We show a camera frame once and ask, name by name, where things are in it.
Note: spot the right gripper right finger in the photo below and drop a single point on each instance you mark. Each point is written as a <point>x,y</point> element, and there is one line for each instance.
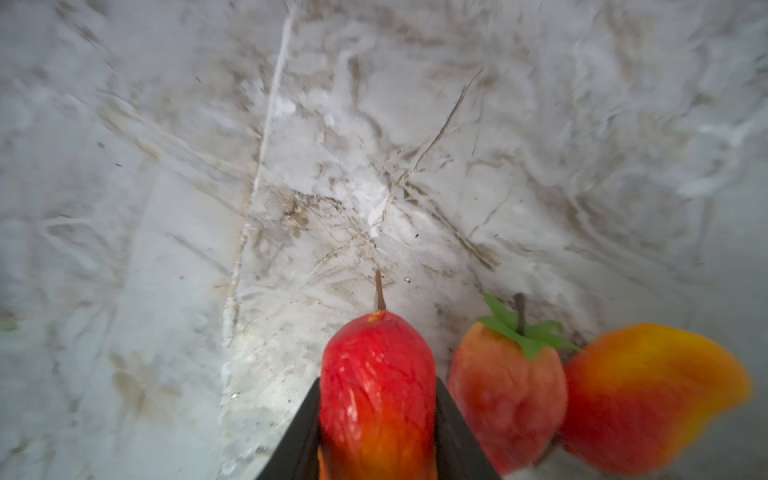
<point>458,453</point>

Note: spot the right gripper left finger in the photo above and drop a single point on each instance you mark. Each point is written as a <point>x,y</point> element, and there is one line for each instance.
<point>295,457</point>

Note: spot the red fake strawberry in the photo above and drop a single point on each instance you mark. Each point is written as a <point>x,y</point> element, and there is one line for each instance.
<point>507,380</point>

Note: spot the red orange fake apple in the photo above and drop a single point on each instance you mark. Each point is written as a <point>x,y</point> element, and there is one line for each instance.
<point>377,400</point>

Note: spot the red yellow fake mango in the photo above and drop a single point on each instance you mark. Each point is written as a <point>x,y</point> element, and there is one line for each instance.
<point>639,396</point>

